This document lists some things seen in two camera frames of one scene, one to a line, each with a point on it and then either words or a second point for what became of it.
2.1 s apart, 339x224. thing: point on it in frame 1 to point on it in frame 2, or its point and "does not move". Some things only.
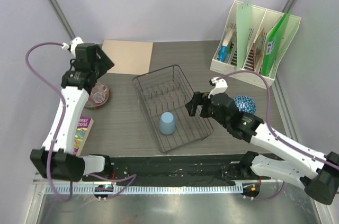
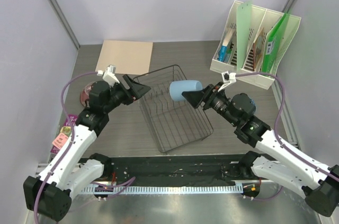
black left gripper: x=106 y=63 to x=136 y=90
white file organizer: x=255 y=39 does not move
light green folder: x=243 y=16 does not move
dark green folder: x=274 y=41 does not move
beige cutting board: x=129 y=57 does not move
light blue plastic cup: x=167 y=123 to x=177 y=88
